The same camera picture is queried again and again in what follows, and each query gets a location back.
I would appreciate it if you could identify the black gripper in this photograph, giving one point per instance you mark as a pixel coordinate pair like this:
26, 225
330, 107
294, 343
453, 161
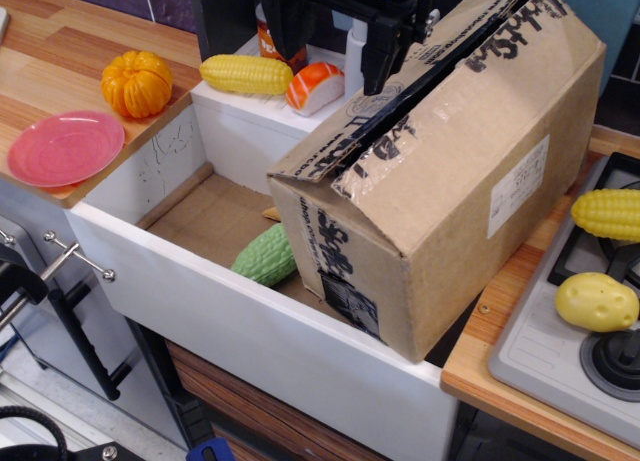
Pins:
291, 24

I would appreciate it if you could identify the brown cardboard box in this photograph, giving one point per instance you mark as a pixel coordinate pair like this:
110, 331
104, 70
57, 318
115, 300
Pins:
399, 210

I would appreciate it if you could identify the grey toy faucet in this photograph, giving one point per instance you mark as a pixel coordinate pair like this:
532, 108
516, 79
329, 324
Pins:
356, 40

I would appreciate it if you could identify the toy salmon sushi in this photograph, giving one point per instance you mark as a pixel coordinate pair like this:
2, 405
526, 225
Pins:
314, 87

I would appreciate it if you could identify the toy beans can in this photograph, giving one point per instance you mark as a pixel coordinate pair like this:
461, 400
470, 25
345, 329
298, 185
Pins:
267, 46

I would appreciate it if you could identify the yellow toy corn on sink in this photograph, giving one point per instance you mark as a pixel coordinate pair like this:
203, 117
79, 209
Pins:
246, 74

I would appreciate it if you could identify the orange toy pumpkin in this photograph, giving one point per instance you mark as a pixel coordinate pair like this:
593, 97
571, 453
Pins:
137, 84

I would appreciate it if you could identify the green toy bitter gourd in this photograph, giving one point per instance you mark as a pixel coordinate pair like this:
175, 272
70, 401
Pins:
268, 259

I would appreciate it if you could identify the white toy sink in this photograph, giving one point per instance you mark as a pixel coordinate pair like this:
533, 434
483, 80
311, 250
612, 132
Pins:
171, 219

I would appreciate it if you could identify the pink plastic plate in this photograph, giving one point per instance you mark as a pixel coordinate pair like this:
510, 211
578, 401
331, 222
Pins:
65, 149

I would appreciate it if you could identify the yellow toy corn on stove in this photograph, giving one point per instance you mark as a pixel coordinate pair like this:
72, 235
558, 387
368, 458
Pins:
608, 213

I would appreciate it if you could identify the yellow toy potato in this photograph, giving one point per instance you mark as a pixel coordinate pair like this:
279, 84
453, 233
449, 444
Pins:
597, 302

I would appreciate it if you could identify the metal clamp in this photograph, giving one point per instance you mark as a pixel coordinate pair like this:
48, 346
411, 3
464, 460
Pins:
31, 286

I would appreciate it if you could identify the grey toy stove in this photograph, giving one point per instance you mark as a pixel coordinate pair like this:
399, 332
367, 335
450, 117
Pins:
589, 376

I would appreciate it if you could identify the black oven door handle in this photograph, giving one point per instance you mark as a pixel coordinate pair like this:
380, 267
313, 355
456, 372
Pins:
64, 304

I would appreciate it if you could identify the blue clamp handle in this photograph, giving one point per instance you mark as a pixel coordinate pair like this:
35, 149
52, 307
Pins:
215, 449

